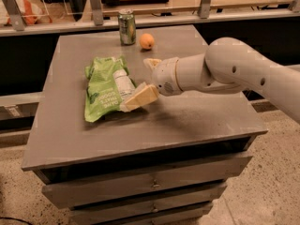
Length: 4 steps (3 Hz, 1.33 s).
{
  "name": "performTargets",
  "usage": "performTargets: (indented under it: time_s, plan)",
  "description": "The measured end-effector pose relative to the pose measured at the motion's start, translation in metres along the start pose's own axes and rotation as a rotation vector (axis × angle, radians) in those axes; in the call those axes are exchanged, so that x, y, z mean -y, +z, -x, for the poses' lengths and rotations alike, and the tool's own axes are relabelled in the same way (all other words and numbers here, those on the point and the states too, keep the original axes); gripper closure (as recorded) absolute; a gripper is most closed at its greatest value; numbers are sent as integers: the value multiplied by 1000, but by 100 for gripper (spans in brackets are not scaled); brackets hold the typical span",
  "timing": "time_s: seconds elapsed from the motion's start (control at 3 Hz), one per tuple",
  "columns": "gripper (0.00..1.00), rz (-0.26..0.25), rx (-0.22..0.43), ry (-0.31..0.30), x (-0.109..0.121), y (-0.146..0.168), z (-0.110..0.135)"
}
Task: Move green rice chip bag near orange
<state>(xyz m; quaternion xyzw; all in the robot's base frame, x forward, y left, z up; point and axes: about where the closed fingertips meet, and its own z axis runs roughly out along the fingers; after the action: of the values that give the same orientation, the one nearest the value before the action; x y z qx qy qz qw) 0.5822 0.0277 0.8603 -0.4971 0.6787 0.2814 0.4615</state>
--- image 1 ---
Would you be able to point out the metal railing with posts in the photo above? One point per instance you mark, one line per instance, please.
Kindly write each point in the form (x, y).
(92, 15)

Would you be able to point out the grey drawer cabinet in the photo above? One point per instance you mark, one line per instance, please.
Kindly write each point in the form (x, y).
(63, 147)

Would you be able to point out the top drawer with knob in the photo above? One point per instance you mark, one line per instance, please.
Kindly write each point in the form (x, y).
(107, 187)

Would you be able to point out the green soda can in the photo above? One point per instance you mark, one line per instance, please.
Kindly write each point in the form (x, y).
(127, 27)

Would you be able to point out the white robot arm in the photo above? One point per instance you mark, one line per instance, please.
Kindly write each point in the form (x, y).
(226, 67)

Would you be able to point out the orange fruit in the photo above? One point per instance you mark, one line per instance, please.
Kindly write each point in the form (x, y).
(147, 41)

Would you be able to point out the drawer with knob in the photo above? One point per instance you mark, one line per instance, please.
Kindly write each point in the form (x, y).
(107, 187)
(145, 204)

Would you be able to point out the bottom drawer front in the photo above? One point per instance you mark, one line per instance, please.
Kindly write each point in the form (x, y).
(195, 210)

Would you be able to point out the orange white bag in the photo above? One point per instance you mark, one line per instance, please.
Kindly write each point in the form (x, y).
(32, 13)

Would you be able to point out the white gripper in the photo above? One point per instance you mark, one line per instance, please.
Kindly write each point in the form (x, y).
(164, 75)

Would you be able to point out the green rice chip bag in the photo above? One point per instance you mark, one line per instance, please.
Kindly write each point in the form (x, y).
(108, 86)

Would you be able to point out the middle drawer with knob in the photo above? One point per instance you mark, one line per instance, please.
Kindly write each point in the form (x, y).
(145, 204)

